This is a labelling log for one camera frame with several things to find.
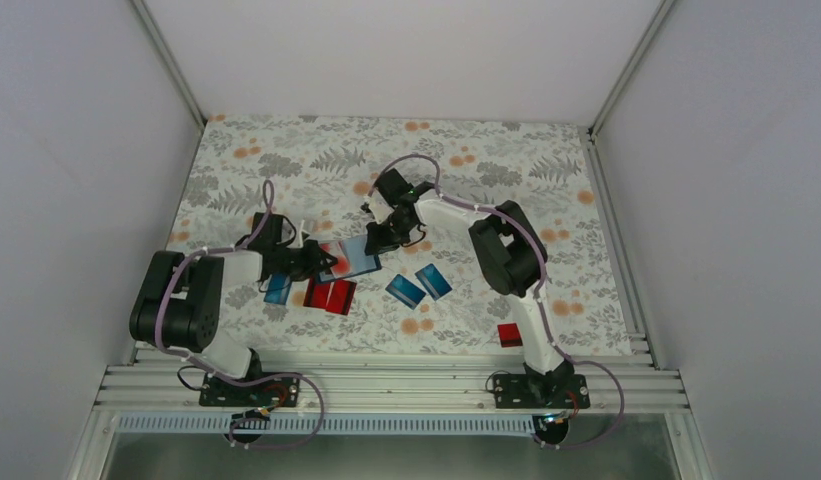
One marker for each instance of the white card red circle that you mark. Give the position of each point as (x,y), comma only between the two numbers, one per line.
(340,267)

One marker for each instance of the floral patterned table mat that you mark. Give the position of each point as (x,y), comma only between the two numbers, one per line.
(322,167)

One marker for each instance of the dark blue card holder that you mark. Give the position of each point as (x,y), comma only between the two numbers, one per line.
(352,259)

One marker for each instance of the red card upper stack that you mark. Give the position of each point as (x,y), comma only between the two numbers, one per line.
(317,294)

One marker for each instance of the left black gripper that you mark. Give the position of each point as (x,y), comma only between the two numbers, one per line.
(311,266)

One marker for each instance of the aluminium front rail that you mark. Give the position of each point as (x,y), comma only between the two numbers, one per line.
(368,389)

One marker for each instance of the red card overlapping stack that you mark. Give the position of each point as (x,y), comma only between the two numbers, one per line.
(340,297)

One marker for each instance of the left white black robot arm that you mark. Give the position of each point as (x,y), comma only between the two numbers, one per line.
(178,306)

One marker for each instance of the blue card far left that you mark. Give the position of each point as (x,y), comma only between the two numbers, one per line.
(277,289)

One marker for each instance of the blue card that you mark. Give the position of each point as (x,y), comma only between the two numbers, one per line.
(405,291)
(433,281)
(277,289)

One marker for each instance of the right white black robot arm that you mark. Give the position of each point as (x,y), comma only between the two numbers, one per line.
(508,251)

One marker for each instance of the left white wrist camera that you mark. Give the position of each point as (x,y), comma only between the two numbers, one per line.
(306,228)

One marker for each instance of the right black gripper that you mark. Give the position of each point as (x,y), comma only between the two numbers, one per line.
(377,244)

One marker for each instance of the red card far right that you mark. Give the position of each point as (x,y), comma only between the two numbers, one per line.
(509,335)

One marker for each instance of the blue card centre right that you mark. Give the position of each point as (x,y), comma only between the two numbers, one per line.
(433,281)

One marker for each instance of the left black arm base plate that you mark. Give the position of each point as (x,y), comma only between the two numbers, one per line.
(280,392)

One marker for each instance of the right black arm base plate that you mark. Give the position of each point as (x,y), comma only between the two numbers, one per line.
(522,391)

